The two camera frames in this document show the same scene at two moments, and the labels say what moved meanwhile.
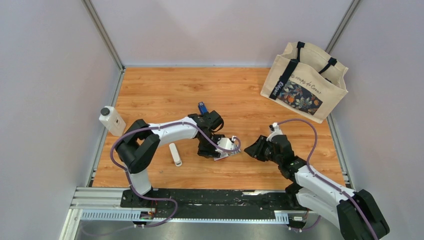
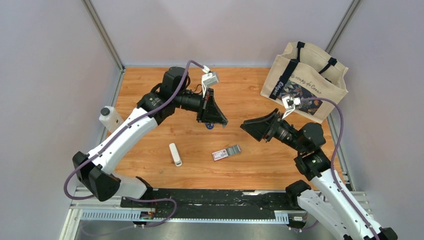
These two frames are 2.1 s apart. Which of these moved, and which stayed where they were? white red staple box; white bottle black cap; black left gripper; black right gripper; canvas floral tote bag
Moved: black right gripper; black left gripper
Stayed: white red staple box; white bottle black cap; canvas floral tote bag
